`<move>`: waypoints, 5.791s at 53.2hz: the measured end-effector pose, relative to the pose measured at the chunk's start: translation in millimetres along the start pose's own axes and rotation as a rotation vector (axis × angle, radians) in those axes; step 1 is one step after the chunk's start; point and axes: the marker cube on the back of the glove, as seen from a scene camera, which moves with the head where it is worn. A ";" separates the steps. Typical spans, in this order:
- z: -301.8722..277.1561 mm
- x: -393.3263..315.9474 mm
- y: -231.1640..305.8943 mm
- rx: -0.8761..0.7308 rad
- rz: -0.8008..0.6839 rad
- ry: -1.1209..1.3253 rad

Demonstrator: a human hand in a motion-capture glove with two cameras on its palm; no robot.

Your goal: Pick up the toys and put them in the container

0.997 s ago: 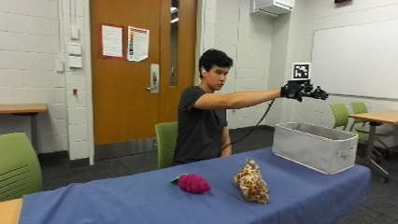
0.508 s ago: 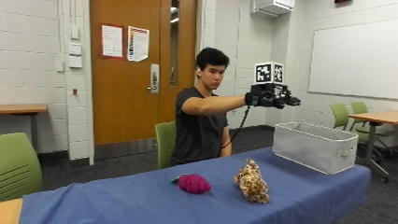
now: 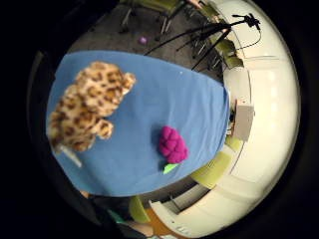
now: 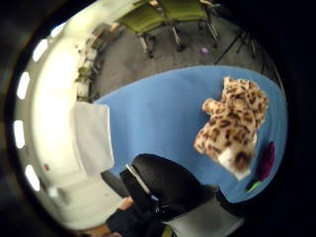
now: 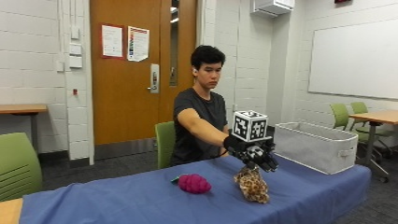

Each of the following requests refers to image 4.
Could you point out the green office chair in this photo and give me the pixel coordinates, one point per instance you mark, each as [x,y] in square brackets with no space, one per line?
[186,11]
[143,19]

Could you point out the white box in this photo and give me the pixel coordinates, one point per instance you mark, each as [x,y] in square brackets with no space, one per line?
[92,138]

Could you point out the black tripod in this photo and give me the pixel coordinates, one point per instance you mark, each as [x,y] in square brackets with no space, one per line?
[235,46]

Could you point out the purple plush eggplant toy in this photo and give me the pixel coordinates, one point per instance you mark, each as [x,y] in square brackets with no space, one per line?
[266,161]

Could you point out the leopard print plush toy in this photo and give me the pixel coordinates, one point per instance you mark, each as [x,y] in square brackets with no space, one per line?
[232,125]

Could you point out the row of bright ceiling lamps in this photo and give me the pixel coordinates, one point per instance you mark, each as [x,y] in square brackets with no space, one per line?
[23,85]

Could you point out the small purple ball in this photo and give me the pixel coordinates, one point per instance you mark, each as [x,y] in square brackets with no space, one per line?
[204,51]

